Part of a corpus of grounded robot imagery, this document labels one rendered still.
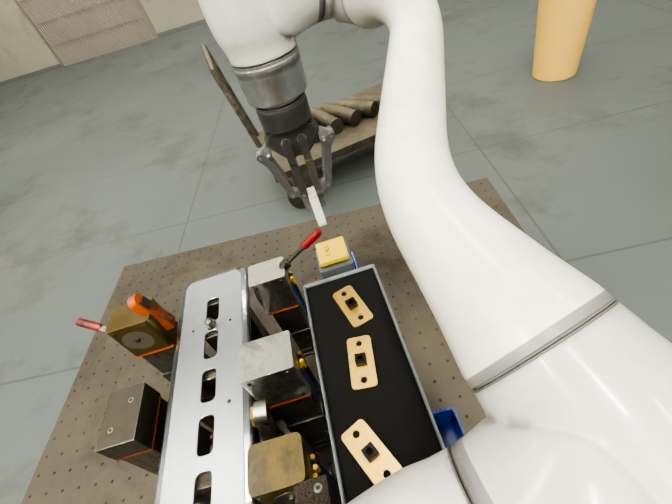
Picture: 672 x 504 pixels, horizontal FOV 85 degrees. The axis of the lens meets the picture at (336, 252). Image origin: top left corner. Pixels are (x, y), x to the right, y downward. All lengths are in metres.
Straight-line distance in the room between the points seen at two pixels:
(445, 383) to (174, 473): 0.65
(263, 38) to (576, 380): 0.44
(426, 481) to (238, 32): 0.46
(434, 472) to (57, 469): 1.29
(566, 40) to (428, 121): 3.59
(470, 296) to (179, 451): 0.70
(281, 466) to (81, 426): 0.92
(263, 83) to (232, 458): 0.62
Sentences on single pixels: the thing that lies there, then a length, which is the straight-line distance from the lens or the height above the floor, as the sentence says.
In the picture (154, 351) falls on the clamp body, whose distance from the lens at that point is 1.08.
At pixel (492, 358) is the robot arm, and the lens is 0.22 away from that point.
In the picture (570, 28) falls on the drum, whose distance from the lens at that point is 3.85.
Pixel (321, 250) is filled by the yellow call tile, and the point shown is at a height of 1.16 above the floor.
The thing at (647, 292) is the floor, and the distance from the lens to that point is 2.27.
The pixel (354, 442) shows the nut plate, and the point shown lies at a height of 1.16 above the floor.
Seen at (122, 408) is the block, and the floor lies 1.03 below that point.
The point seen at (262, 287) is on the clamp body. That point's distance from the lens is 0.89.
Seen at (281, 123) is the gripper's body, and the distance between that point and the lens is 0.54.
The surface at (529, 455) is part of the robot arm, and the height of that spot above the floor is 1.46.
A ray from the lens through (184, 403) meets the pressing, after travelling 0.88.
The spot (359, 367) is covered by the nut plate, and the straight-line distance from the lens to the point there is 0.57.
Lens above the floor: 1.67
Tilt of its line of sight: 44 degrees down
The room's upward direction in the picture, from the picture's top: 19 degrees counter-clockwise
